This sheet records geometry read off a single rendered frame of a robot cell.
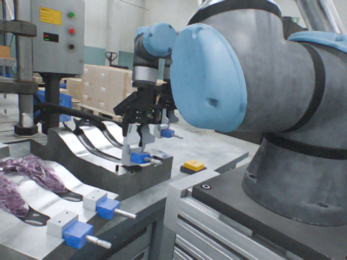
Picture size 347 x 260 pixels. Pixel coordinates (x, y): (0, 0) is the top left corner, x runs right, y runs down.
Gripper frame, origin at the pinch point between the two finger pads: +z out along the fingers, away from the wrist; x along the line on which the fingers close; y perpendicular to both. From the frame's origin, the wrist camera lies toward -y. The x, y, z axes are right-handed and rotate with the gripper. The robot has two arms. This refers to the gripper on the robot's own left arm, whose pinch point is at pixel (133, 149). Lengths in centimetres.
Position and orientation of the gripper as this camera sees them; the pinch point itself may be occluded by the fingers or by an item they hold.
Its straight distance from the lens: 80.6
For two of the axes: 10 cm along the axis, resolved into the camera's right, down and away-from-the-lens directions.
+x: 5.8, 0.0, 8.1
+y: 8.1, 1.1, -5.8
